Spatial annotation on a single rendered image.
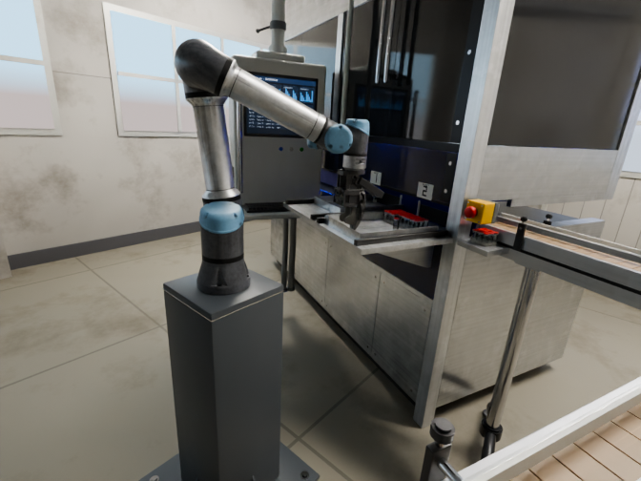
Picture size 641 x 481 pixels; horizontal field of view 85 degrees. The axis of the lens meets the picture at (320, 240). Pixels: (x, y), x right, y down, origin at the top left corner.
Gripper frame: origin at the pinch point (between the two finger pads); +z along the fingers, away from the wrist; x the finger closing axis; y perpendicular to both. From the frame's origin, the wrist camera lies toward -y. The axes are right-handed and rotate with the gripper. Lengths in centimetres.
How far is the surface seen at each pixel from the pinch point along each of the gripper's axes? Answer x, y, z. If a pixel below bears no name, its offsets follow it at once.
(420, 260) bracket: 2.4, -29.8, 14.8
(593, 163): 12, -111, -23
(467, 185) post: 12.4, -36.8, -15.7
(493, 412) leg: 33, -50, 70
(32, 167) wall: -257, 142, 11
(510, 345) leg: 32, -51, 40
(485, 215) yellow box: 21.5, -36.8, -7.4
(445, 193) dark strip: 3.8, -36.1, -11.4
